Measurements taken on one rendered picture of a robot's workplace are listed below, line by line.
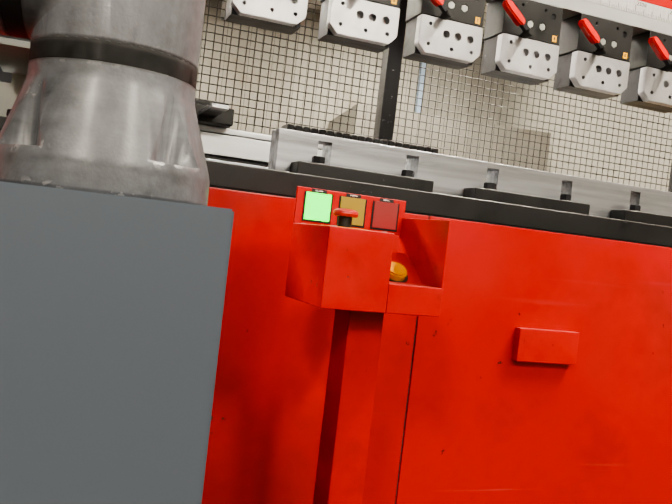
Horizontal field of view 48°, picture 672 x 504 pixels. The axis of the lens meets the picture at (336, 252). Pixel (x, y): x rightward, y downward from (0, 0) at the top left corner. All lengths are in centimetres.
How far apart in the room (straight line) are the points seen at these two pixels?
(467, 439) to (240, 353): 52
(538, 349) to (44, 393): 129
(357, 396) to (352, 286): 19
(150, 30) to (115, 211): 13
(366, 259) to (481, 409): 62
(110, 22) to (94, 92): 5
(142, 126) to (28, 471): 23
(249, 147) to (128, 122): 128
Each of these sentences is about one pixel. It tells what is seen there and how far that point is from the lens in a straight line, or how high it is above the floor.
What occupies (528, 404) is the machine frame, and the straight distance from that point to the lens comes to 170.
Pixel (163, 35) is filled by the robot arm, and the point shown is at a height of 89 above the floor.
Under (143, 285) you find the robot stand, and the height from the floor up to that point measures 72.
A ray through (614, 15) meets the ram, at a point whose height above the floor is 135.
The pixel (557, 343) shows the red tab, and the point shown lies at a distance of 168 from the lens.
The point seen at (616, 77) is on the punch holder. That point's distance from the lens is 193.
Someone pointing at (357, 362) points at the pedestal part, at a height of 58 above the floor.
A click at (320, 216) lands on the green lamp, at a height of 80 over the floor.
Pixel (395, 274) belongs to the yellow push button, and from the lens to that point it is 120.
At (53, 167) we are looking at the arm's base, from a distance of 51.
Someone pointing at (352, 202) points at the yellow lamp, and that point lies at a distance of 126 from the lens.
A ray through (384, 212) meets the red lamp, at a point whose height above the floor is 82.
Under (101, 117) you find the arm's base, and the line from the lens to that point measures 51.
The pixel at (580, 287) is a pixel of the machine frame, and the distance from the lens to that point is 173.
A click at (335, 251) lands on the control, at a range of 109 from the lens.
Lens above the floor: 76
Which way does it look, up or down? 1 degrees down
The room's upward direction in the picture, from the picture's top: 7 degrees clockwise
